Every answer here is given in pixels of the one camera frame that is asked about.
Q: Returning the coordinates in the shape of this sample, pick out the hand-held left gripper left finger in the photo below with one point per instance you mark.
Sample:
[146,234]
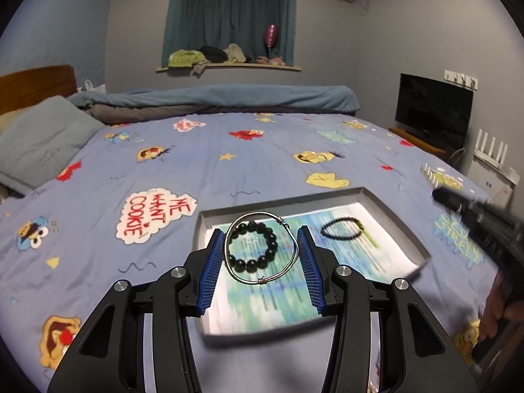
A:
[212,272]

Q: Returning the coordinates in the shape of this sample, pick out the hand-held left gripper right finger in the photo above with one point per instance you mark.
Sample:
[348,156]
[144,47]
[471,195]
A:
[311,272]

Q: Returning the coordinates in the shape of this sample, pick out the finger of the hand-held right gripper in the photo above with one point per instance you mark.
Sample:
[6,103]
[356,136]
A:
[448,198]

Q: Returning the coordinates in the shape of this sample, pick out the grey tray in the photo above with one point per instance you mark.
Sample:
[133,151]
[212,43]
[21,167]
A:
[368,196]

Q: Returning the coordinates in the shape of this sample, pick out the person's right hand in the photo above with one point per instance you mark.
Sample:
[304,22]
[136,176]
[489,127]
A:
[493,307]

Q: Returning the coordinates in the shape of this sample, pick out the printed paper sheet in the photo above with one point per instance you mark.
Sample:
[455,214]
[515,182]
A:
[368,262]

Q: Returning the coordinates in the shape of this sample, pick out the white router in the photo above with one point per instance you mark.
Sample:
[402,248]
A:
[493,159]

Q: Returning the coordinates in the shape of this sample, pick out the wooden television stand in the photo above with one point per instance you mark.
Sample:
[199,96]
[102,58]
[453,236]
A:
[409,135]

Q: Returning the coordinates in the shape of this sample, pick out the black television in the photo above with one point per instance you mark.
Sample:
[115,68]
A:
[434,108]

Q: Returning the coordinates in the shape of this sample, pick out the cartoon printed bed sheet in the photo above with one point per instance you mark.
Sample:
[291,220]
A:
[262,168]

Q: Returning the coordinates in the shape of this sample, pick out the grey blanket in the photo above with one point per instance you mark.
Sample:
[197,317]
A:
[135,114]

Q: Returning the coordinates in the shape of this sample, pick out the blue blanket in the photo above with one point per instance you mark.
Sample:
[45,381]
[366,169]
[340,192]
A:
[225,96]

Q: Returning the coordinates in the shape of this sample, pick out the grey cloth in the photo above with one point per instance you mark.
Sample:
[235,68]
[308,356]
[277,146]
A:
[200,68]

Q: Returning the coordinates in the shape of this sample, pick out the grey-blue pillow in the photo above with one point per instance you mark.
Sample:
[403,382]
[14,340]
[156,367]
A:
[41,143]

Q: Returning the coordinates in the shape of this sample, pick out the pink cloth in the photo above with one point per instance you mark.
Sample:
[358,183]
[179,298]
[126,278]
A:
[270,61]

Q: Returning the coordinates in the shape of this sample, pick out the green cloth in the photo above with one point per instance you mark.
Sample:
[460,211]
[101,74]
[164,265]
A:
[184,58]

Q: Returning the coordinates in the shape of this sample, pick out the black cloth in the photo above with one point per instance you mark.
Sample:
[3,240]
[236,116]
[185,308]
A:
[213,53]

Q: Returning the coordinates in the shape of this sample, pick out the beige cloth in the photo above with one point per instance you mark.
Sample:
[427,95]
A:
[235,53]

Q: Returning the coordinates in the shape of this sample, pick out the white plastic bag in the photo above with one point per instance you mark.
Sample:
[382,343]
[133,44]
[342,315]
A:
[92,86]

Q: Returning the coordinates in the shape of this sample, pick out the pink balloon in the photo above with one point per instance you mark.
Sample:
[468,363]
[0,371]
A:
[270,36]

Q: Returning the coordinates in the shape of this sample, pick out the wooden headboard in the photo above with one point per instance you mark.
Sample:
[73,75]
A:
[37,86]

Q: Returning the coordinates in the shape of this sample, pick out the teal curtain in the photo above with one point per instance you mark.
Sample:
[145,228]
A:
[229,12]

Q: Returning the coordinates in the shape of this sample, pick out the white wall hooks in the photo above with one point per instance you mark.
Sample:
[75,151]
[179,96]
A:
[460,80]

